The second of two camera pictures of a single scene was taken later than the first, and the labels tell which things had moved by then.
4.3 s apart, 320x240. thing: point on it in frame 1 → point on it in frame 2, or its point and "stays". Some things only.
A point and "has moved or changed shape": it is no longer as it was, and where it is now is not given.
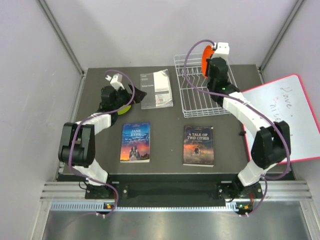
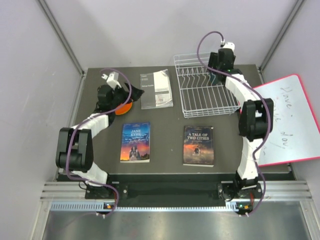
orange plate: [207, 52] has moved or changed shape
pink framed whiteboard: [286, 99] stays
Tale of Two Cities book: [198, 146] stays
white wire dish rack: [194, 101] stays
